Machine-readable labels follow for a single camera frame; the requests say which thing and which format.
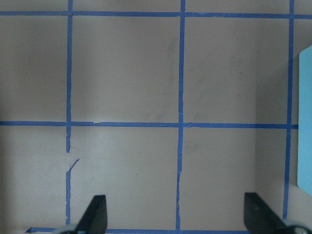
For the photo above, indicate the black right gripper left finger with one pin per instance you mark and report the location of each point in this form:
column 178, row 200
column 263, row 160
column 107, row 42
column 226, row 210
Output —
column 94, row 220

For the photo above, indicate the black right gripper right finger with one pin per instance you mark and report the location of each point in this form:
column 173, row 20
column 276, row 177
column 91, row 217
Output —
column 259, row 218

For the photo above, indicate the light blue plastic bin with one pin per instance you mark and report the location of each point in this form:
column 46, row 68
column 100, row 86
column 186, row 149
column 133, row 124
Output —
column 304, row 165

